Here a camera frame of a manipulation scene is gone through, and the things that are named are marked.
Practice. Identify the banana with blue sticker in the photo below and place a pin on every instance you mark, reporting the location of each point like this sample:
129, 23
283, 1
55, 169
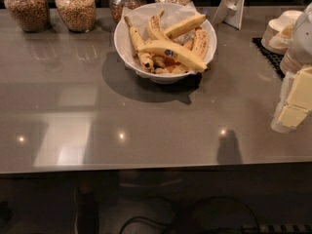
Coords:
174, 51

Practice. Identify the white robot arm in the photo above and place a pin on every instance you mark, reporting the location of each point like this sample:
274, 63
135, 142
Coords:
301, 41

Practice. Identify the lower paper bowl stack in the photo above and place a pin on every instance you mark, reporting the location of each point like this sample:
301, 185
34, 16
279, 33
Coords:
289, 62

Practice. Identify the paper bowl stack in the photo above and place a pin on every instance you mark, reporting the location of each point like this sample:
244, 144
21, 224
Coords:
289, 62
276, 33

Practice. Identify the upper paper bowl stack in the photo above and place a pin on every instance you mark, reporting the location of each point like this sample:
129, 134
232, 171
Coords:
276, 33

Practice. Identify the right speckled banana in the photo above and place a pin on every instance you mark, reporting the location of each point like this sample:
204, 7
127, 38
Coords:
200, 42

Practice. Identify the upper long yellow banana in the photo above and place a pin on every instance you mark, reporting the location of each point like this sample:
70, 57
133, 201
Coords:
184, 26

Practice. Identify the white paper bowl liner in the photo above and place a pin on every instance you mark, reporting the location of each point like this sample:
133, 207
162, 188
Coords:
139, 17

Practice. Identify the left spotted banana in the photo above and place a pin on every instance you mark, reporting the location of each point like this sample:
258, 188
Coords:
145, 59

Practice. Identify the middle speckled curved banana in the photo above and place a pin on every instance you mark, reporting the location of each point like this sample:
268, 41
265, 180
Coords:
154, 28

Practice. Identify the black rubber mat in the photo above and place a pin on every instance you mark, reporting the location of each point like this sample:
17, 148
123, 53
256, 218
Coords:
273, 59

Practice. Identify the white sign stand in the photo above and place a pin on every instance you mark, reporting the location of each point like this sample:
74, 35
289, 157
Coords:
229, 12

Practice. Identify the far left cereal jar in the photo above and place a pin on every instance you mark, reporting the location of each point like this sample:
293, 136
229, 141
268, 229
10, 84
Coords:
30, 15

